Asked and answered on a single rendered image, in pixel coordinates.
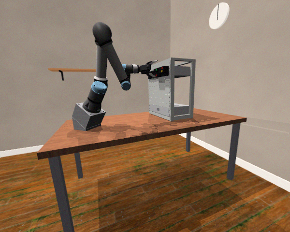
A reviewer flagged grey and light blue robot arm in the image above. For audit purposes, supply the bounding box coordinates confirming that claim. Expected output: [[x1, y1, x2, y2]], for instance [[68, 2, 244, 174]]
[[83, 22, 138, 113]]

